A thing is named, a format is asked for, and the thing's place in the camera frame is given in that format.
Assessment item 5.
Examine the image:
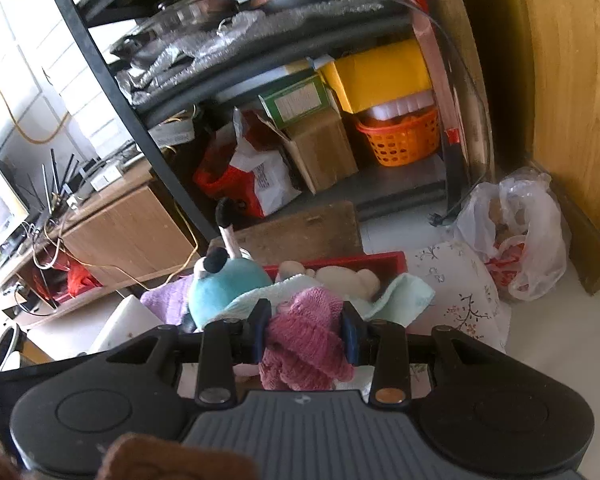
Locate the red and white plastic bag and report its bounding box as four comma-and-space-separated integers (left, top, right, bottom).
193, 107, 302, 219

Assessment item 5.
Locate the brown plush toy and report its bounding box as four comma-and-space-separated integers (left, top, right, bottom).
0, 424, 259, 480

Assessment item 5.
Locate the yellow box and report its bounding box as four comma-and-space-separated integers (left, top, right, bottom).
319, 39, 434, 114

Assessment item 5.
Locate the black router with antennas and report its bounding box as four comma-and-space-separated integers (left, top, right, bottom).
26, 149, 90, 213

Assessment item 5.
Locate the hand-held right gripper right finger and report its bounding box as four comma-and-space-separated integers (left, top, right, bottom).
340, 301, 507, 407

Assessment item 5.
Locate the purple cloth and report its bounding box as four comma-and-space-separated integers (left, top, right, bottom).
140, 277, 197, 333

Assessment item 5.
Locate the orange plastic basket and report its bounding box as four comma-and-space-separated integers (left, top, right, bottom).
354, 105, 441, 169

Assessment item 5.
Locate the wooden board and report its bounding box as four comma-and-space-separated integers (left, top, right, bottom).
234, 199, 365, 267

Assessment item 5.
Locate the light green towel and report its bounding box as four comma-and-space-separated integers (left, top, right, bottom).
224, 273, 437, 328

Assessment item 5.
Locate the red box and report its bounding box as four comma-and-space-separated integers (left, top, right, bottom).
261, 252, 409, 291

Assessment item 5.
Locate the wooden TV cabinet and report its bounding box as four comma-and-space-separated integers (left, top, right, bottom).
0, 162, 201, 331

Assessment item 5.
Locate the white plastic stool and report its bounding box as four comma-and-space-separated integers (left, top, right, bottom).
87, 294, 167, 357

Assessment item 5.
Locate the pink knitted cloth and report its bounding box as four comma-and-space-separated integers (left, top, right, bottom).
259, 286, 357, 393

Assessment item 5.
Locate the bubble wrap sheet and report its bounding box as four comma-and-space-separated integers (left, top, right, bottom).
115, 0, 406, 106

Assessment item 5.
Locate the teal round plush toy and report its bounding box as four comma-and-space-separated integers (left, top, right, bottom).
186, 249, 274, 328

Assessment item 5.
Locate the metal pot with lid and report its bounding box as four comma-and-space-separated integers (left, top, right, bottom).
156, 0, 242, 32

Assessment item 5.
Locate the cream plush toy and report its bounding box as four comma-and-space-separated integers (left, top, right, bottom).
314, 265, 382, 302

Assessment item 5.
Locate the red cloth bag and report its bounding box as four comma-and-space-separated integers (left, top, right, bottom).
67, 260, 103, 297

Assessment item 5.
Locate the black metal shelf rack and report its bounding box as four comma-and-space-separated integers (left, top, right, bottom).
37, 0, 481, 256

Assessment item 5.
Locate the yellow cable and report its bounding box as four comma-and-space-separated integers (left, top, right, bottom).
0, 45, 203, 291

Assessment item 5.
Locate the brown cardboard box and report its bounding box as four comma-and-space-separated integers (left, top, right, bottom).
264, 109, 359, 194

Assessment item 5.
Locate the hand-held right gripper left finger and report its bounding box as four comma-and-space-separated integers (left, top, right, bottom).
106, 299, 272, 407

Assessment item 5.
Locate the green and white box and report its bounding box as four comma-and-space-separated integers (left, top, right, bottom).
258, 74, 332, 129

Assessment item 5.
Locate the floral pillow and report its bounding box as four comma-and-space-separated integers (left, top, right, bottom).
409, 241, 512, 357

